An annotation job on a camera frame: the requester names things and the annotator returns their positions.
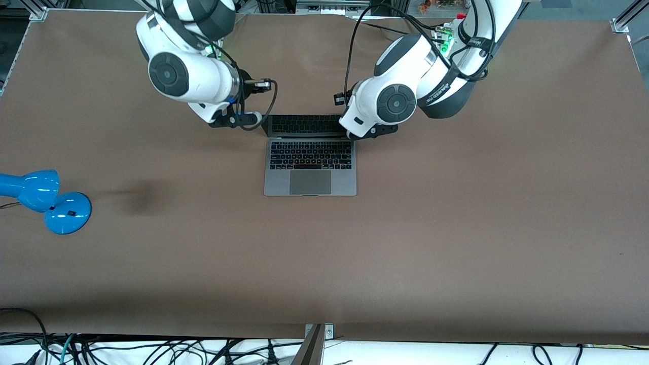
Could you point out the white sheet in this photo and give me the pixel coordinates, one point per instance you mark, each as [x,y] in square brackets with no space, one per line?
[405,355]

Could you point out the silver grey laptop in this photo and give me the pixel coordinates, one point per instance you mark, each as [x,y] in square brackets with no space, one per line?
[310,182]

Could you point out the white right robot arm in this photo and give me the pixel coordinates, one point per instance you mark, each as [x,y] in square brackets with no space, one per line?
[197,76]

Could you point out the aluminium frame corner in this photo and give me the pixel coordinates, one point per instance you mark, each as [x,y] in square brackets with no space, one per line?
[39,12]
[626,17]

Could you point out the grey power strip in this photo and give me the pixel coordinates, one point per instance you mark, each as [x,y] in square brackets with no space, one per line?
[332,7]

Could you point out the small orange object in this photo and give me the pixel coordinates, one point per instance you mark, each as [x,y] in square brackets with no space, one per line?
[425,5]

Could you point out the metal camera post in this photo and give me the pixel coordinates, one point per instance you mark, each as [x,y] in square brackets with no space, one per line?
[312,350]

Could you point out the blue desk lamp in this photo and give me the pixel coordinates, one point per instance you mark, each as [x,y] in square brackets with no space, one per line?
[30,187]

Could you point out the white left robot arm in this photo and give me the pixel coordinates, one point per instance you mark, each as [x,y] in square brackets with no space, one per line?
[405,86]

